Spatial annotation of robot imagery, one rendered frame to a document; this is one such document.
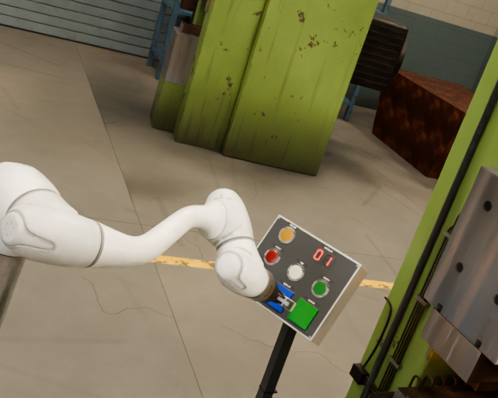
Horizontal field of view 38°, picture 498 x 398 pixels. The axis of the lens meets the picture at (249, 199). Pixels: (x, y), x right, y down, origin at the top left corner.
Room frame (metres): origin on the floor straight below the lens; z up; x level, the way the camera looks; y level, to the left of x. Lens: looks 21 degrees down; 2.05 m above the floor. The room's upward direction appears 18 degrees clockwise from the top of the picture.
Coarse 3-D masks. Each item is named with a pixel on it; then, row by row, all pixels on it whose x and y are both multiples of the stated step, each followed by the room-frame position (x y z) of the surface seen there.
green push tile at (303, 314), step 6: (300, 300) 1.99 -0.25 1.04; (300, 306) 1.98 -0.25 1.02; (306, 306) 1.98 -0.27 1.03; (312, 306) 1.97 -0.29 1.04; (294, 312) 1.97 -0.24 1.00; (300, 312) 1.97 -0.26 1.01; (306, 312) 1.96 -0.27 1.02; (312, 312) 1.96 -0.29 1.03; (318, 312) 1.96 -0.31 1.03; (288, 318) 1.97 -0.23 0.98; (294, 318) 1.96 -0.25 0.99; (300, 318) 1.96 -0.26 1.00; (306, 318) 1.95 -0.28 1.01; (312, 318) 1.95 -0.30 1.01; (300, 324) 1.94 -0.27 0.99; (306, 324) 1.94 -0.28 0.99
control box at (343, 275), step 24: (264, 240) 2.17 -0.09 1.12; (312, 240) 2.12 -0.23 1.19; (264, 264) 2.11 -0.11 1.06; (288, 264) 2.09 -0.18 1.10; (312, 264) 2.07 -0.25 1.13; (336, 264) 2.05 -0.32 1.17; (360, 264) 2.03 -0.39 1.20; (288, 288) 2.04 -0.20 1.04; (312, 288) 2.01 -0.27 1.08; (336, 288) 1.99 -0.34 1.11; (288, 312) 1.99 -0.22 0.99; (336, 312) 1.99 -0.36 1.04; (312, 336) 1.92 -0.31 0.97
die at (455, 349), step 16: (432, 320) 1.76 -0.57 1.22; (432, 336) 1.74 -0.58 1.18; (448, 336) 1.70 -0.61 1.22; (464, 336) 1.66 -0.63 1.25; (448, 352) 1.68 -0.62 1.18; (464, 352) 1.64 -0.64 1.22; (480, 352) 1.61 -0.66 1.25; (464, 368) 1.63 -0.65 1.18; (480, 368) 1.62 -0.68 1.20; (496, 368) 1.65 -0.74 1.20
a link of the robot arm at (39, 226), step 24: (48, 192) 1.33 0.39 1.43; (24, 216) 1.21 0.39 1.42; (48, 216) 1.24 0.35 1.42; (72, 216) 1.29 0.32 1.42; (24, 240) 1.20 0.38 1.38; (48, 240) 1.22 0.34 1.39; (72, 240) 1.25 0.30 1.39; (96, 240) 1.29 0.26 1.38; (48, 264) 1.24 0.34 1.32; (72, 264) 1.26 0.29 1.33
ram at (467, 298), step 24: (480, 168) 1.82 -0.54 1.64; (480, 192) 1.79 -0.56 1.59; (480, 216) 1.76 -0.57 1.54; (456, 240) 1.80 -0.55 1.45; (480, 240) 1.73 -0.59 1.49; (456, 264) 1.77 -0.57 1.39; (480, 264) 1.71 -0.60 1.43; (432, 288) 1.80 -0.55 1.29; (456, 288) 1.74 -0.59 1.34; (480, 288) 1.68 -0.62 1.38; (456, 312) 1.71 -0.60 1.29; (480, 312) 1.65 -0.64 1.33; (480, 336) 1.62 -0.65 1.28
